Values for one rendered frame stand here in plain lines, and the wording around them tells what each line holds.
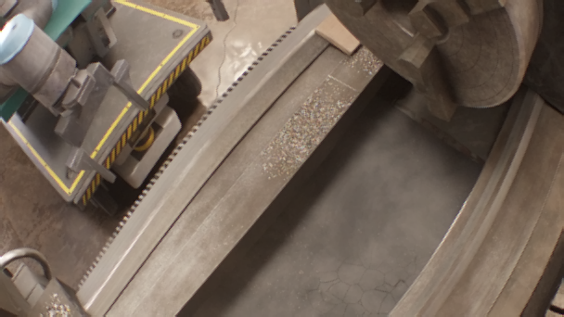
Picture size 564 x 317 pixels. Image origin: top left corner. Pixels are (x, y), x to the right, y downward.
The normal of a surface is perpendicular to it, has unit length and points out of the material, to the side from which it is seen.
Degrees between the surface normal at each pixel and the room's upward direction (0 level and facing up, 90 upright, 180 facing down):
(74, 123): 66
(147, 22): 0
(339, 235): 3
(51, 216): 0
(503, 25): 90
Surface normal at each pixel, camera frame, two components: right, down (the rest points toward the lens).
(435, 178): -0.13, -0.42
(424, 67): 0.70, 0.30
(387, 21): -0.61, 0.73
